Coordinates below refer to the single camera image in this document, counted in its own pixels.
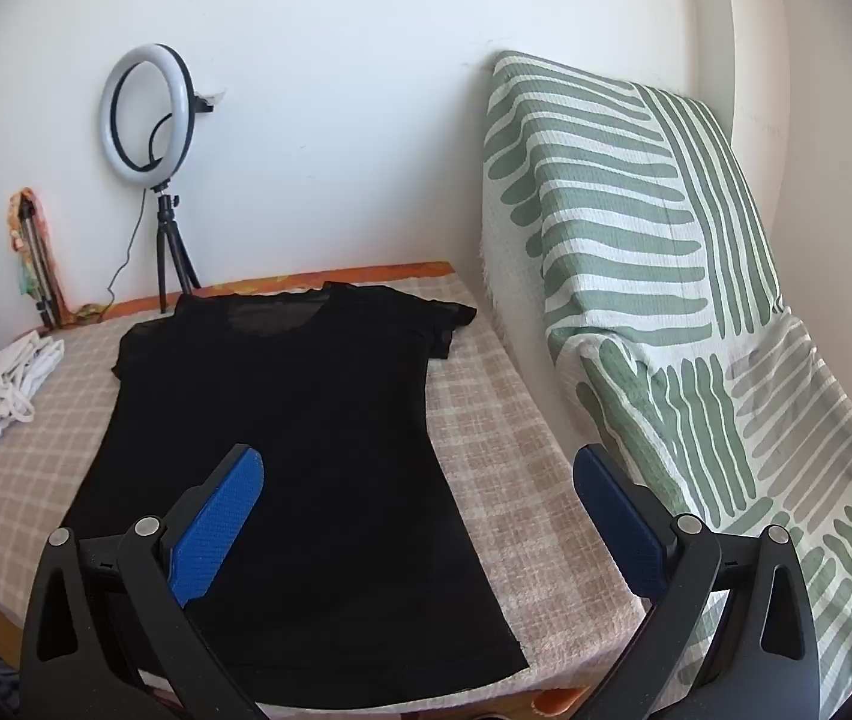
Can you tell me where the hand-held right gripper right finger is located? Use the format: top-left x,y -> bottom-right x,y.
568,444 -> 823,720

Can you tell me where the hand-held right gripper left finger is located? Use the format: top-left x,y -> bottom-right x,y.
19,444 -> 271,720

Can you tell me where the black t-shirt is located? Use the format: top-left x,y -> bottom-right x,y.
58,281 -> 530,691

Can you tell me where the white garment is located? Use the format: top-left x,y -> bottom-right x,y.
0,334 -> 67,453

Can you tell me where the small black tripod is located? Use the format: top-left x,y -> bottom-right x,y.
154,184 -> 202,314

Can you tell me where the green striped white blanket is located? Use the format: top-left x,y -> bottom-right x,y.
478,51 -> 852,720

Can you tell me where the folded grey tripod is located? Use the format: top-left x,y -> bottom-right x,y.
17,199 -> 67,331

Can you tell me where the black ring light cable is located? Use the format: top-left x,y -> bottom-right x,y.
81,187 -> 151,317

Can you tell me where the white ring light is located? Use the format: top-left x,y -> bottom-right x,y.
99,43 -> 215,185

